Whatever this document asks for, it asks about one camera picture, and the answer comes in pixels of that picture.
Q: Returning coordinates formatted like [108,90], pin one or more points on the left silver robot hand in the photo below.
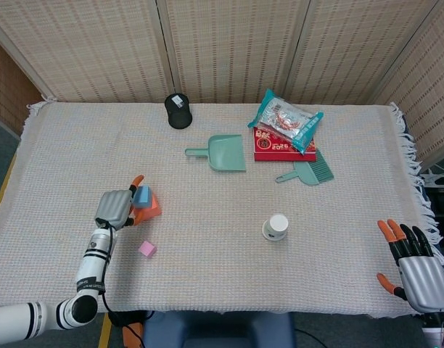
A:
[113,208]

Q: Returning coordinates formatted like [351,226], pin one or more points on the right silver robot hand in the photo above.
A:
[425,286]

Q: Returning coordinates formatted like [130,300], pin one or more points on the blue cube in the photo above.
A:
[144,197]

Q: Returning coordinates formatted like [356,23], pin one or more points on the pink small cube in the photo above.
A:
[147,249]

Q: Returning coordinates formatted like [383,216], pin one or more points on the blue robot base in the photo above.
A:
[218,330]

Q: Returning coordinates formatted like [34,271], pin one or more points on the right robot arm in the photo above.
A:
[436,333]

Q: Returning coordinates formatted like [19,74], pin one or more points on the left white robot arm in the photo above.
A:
[93,261]

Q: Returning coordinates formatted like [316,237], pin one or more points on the orange cube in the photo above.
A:
[154,211]

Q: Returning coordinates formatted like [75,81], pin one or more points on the green hand brush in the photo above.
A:
[309,172]

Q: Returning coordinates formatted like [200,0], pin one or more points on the woven fringed tablecloth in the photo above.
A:
[98,145]

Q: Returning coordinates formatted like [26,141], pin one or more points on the black cylindrical container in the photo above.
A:
[178,116]

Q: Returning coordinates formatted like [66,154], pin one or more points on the green plastic dustpan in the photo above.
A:
[225,152]

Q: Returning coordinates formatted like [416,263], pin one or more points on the orange box under table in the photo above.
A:
[131,337]

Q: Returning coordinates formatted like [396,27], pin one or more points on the brown woven screen panel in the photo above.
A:
[8,90]

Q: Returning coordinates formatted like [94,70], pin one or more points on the white paper cup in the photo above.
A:
[276,228]

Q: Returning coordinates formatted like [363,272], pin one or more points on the beige woven screen panel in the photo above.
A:
[352,47]
[229,47]
[80,47]
[432,90]

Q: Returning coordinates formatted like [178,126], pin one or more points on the red snack box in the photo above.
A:
[273,150]

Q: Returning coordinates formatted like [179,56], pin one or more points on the teal snack bag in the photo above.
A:
[283,119]

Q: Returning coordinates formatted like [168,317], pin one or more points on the white equipment bracket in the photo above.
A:
[434,179]

